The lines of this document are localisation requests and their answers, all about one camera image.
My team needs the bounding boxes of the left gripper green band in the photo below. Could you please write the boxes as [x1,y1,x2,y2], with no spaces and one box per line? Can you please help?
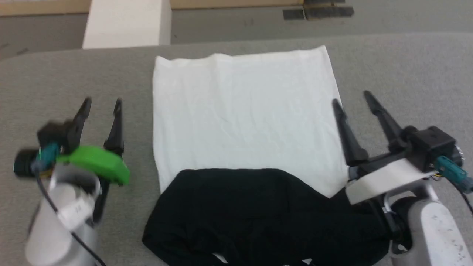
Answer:
[50,97,131,197]

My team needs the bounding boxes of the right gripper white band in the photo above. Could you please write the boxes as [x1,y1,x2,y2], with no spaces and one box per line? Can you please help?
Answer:
[332,90,437,206]

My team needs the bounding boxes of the white and black garment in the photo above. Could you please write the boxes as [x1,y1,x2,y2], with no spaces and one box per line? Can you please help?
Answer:
[142,45,393,266]

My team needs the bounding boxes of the white rectangular box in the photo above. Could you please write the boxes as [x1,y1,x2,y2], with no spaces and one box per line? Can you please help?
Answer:
[82,0,173,50]

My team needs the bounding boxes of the teal plug right arm cable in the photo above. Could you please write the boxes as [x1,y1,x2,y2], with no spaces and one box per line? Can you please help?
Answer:
[435,155,473,216]

